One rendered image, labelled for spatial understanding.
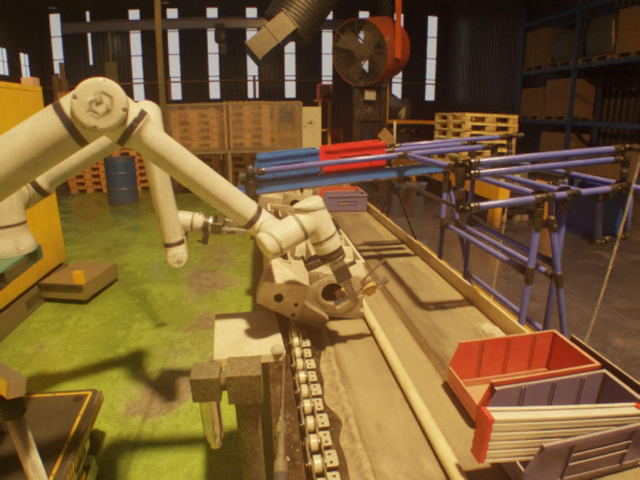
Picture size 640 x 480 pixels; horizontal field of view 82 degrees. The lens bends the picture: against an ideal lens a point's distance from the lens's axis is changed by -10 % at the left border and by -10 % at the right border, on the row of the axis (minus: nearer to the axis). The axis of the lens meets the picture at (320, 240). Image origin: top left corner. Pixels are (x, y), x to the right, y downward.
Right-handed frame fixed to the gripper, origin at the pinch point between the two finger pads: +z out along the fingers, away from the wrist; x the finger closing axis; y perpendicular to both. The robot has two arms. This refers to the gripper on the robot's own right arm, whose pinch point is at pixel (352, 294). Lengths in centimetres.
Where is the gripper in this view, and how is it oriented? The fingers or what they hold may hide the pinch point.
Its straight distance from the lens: 129.4
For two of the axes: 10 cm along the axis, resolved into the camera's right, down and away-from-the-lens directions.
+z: 4.2, 8.5, 3.2
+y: 9.0, -4.5, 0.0
